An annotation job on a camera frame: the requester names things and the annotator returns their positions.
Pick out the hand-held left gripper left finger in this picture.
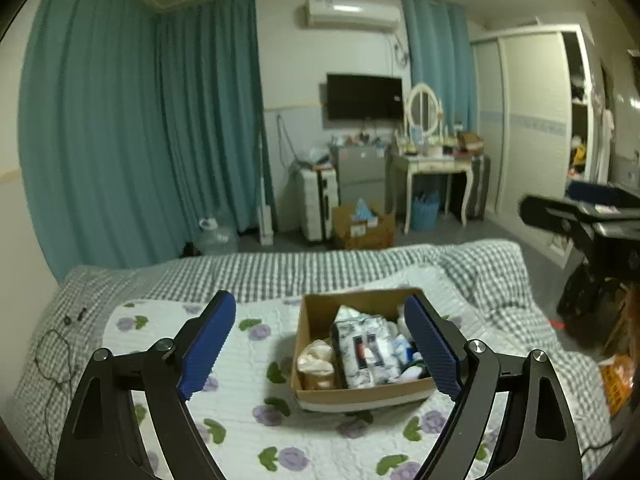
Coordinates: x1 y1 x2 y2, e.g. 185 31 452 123
52 290 237 480

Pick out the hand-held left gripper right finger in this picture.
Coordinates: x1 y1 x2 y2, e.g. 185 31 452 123
404 292 583 480

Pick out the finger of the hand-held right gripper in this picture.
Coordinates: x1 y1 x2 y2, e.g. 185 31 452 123
567 181 640 211
520 195 598 241

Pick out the grey sock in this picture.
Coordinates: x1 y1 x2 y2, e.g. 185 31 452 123
392 332 418 366

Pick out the marble print tissue packet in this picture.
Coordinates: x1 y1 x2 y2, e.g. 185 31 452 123
330 314 401 390

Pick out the brown cardboard box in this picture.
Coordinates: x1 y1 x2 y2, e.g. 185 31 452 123
290 287 438 413

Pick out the cream soft cloth bundle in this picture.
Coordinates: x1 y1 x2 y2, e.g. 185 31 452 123
297 339 336 391

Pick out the white floral quilt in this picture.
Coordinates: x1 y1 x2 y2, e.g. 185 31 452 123
102 262 506 480

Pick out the black bag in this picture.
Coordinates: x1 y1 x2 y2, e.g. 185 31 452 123
557 262 631 331

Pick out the white wardrobe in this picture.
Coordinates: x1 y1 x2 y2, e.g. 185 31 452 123
470 24 608 266

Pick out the small brown box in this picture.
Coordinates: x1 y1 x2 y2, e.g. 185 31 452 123
456 131 485 153

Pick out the clear water jug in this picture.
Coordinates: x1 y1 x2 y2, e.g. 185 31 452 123
200 217 238 256

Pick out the blue basket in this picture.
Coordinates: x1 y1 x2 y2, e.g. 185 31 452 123
412 192 442 231

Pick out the white dressing table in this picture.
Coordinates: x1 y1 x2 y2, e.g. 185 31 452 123
390 152 488 233

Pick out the orange crate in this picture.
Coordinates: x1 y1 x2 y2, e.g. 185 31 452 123
600 355 633 413

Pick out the cardboard box with blue tissue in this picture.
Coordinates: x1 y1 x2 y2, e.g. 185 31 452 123
332 199 396 250

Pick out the white stick vacuum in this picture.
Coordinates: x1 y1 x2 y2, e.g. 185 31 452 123
256 120 275 246

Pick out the oval vanity mirror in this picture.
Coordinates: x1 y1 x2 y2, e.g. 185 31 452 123
405 82 445 138

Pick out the white suitcase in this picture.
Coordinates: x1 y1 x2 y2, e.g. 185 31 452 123
300 162 341 241

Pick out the teal curtain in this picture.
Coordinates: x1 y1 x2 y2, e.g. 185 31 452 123
17 0 166 281
401 0 477 133
155 0 273 256

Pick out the grey mini fridge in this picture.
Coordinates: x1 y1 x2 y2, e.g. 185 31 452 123
328 142 393 206

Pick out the white air conditioner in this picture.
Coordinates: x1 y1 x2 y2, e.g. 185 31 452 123
300 0 402 33

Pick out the black cable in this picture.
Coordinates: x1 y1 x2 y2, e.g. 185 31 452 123
35 305 88 411

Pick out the black wall television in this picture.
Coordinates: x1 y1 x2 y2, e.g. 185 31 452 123
326 73 404 122

